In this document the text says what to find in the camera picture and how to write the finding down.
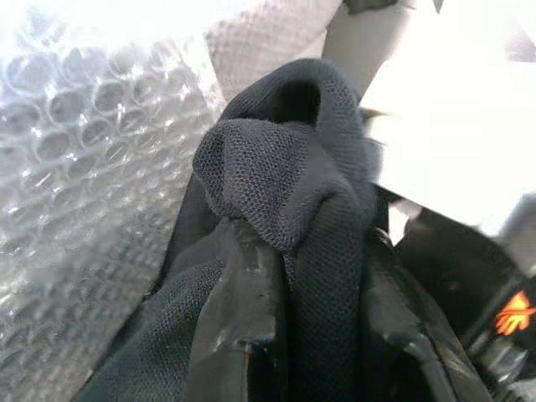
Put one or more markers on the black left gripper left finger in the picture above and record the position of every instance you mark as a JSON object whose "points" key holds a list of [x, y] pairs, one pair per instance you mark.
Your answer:
{"points": [[238, 301]]}

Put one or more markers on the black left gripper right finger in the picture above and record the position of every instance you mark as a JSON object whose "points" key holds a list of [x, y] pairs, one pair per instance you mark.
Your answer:
{"points": [[402, 318]]}

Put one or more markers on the clear bubble wrap sheet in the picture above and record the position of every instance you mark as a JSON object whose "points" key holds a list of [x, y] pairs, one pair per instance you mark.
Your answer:
{"points": [[84, 146]]}

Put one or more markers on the black object with orange logo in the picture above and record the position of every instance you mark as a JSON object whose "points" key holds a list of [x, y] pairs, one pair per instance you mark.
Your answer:
{"points": [[460, 268]]}

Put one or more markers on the white washing machine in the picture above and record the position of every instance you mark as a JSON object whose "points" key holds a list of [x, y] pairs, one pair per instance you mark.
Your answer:
{"points": [[439, 104]]}

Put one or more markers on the black mesh garment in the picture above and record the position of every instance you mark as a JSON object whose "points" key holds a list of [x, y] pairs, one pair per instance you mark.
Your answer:
{"points": [[259, 176]]}

